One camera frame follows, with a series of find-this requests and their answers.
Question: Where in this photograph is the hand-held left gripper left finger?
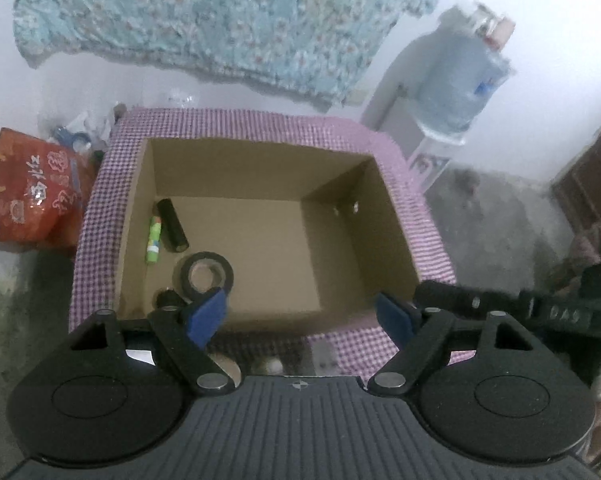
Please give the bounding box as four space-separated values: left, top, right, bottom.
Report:
68 287 231 396

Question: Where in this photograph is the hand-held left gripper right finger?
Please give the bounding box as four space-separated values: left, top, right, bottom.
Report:
368 292 549 396

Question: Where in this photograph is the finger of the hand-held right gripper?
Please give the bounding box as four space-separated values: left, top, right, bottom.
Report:
415 281 529 321

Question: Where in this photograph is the black oval case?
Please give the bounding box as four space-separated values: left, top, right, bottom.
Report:
155 287 187 309

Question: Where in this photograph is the black tape roll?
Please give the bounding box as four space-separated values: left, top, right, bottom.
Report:
174 251 234 301

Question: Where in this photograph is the white charger plug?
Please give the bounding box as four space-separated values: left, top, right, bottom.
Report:
313 350 339 376

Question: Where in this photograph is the green glue stick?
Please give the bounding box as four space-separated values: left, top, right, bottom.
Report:
145 215 162 265

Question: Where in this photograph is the black cylinder tube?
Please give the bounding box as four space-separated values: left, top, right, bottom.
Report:
155 199 189 253

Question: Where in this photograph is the brown cardboard box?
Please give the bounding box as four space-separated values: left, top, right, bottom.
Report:
115 137 421 333

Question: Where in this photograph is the pile of clothing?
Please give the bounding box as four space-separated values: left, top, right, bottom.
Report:
551 222 601 301

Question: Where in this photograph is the brown wooden furniture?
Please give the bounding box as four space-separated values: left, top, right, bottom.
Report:
551 110 601 233

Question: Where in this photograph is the white water dispenser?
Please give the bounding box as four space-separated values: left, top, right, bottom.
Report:
375 85 469 196

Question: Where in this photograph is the purple checked tablecloth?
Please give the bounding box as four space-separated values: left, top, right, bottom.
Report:
69 106 459 381

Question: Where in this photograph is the red printed bag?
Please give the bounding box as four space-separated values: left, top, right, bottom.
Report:
0 127 98 251

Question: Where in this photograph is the blue water jug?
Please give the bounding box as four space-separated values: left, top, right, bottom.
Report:
413 7 511 133

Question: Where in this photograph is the clear plastic bag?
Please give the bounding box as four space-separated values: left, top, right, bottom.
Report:
38 102 128 158

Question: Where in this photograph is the blue plastic object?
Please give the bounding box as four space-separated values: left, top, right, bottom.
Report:
55 127 88 148

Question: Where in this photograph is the small pink bottle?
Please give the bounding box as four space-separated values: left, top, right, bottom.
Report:
491 15 516 46

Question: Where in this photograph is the small clear jar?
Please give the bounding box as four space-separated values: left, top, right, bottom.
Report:
468 2 496 31

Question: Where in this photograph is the blue floral cloth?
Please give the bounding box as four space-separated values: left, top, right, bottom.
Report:
13 0 456 113

